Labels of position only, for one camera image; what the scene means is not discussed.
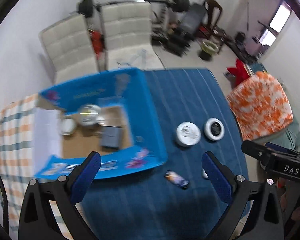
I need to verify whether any small white rounded case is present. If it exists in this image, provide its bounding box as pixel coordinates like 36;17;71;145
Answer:
202;169;209;180

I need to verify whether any small colourful tube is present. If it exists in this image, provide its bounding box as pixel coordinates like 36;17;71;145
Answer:
165;170;190;190

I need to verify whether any white jar with black lid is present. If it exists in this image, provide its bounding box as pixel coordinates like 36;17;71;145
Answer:
204;118;225;141

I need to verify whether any grey square box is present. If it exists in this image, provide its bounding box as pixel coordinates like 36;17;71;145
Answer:
100;126;123;150

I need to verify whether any small silver lid jar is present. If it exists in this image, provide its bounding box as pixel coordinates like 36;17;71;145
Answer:
61;118;77;135

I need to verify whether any white jar with logo lid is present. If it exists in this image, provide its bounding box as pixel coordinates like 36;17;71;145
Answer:
175;122;201;147

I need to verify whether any silver round tin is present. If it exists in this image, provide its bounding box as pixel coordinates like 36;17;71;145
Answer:
78;104;102;126

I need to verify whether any orange floral cushion chair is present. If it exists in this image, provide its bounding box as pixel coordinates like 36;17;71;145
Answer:
226;72;293;141

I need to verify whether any plaid and blue tablecloth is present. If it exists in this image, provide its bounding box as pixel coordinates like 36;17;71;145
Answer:
0;68;252;240

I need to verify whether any blue cardboard box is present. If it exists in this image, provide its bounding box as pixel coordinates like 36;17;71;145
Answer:
34;68;167;180

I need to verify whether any red cloth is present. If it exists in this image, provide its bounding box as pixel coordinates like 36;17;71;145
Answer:
226;59;251;87

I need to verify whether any waste bin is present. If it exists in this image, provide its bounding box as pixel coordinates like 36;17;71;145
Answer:
198;40;219;61

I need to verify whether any black weight bench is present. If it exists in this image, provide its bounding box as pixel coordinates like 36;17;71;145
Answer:
151;3;207;57

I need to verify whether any left white padded chair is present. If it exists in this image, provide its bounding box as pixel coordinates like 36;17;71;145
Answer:
39;13;99;84

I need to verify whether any white padded chair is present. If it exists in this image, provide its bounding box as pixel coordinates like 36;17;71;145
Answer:
100;2;164;71
39;13;99;84

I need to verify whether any right white padded chair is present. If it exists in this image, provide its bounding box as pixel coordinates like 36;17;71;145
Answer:
100;2;164;71

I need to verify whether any barbell with rack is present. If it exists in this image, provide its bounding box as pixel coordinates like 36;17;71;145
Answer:
77;0;190;71

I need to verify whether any black cable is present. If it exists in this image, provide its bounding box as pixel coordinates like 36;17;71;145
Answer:
0;152;10;234

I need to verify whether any wire clothes hanger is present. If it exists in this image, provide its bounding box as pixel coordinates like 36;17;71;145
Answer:
117;49;147;68

